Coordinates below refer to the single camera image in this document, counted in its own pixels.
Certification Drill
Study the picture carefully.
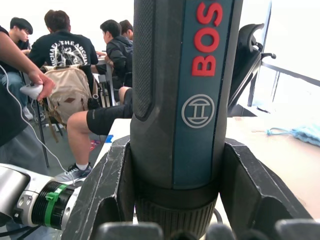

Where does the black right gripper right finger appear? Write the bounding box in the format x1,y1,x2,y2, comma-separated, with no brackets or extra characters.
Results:
219,142,315,231

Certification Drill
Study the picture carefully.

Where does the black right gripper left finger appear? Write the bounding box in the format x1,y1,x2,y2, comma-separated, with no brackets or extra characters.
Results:
63,138,136,240

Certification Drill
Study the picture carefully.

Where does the blue Bosch electric screwdriver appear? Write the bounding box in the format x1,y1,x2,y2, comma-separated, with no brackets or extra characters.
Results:
129,0,245,240

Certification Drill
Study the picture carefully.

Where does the white handheld controller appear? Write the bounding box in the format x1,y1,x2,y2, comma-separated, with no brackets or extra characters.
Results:
19,84,44,97

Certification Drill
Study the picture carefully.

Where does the operator's bare hand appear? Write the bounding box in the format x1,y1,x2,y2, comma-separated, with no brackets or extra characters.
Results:
27,69,56,101

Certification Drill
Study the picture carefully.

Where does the seated person in black shorts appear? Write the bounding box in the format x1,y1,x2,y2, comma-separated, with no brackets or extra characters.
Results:
53,86,134,182

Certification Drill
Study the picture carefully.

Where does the beige backpack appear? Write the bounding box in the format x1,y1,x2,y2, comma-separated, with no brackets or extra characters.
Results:
41,64,100,126

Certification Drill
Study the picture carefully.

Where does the operator in black shirt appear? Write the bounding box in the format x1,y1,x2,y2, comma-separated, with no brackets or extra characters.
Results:
0,24,63,181

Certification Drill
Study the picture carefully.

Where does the black window railing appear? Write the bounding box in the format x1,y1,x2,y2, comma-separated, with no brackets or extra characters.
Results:
247,61,320,108

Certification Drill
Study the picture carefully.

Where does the person in black jacket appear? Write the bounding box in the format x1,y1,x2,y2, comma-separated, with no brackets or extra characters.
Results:
96,19,134,88

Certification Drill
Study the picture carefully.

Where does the black mesh office chair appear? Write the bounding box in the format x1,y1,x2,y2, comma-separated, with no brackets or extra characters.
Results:
226,23,277,117

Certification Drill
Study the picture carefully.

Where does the person in printed black tee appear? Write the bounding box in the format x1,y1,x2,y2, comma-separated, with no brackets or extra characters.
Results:
27,9,100,73

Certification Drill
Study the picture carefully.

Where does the person with dark hair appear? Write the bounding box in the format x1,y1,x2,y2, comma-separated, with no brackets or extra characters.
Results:
119,19,135,42

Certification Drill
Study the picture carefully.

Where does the seated person in jeans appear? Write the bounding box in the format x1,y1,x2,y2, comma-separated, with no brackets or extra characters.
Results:
0,16,35,121

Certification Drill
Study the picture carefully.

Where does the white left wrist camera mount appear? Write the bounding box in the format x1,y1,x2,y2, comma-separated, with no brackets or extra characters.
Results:
59,185,85,230

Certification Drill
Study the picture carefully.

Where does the green cable tie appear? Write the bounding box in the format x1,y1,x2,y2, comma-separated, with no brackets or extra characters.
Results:
44,183,68,226

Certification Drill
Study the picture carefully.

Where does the black metal frame chair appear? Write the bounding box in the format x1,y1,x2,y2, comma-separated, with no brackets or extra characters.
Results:
34,63,113,168

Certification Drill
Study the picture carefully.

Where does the light blue drawstring bag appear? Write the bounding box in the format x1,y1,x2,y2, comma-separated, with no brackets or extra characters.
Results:
266,123,320,148

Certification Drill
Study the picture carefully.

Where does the thin white controller cable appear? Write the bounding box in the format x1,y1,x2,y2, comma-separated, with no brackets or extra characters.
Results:
0,63,76,186

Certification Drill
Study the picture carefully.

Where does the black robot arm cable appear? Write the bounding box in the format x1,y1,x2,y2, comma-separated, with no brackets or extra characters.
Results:
0,224,38,238

